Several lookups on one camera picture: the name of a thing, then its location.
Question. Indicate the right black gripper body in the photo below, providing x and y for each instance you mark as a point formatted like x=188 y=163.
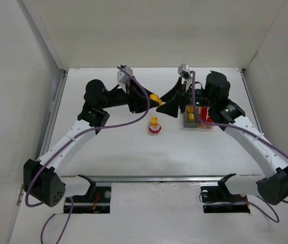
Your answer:
x=182 y=99

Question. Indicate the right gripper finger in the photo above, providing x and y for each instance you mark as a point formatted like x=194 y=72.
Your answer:
x=170 y=108
x=172 y=93

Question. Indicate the yellow curved lego brick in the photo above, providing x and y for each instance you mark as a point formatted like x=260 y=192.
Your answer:
x=156 y=98

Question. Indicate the yellow rounded lego brick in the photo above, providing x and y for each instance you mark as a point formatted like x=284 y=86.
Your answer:
x=154 y=120

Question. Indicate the yellow square face brick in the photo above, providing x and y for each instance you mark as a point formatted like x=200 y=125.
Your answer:
x=191 y=117

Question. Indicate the red long lego brick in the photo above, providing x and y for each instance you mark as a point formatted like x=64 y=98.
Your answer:
x=204 y=112

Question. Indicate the red curved lego brick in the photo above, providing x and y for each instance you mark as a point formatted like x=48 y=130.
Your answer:
x=207 y=121

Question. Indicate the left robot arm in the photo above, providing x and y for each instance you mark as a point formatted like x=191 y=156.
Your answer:
x=42 y=177

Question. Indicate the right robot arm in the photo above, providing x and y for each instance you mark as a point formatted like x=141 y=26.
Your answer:
x=212 y=107

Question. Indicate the grey transparent container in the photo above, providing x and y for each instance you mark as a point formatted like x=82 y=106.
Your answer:
x=186 y=122

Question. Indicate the orange transparent container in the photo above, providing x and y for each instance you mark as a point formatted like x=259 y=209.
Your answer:
x=202 y=126

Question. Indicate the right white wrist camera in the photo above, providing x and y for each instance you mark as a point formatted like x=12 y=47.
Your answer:
x=185 y=72

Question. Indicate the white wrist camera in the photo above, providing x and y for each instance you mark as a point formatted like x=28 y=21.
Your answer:
x=185 y=72
x=124 y=75

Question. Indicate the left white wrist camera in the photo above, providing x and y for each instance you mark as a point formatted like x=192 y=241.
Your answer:
x=124 y=75

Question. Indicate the aluminium rail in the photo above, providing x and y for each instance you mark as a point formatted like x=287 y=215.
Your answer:
x=160 y=179

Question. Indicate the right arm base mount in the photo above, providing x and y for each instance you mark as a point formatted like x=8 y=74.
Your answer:
x=217 y=200

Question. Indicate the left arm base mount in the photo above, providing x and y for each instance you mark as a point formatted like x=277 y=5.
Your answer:
x=95 y=201

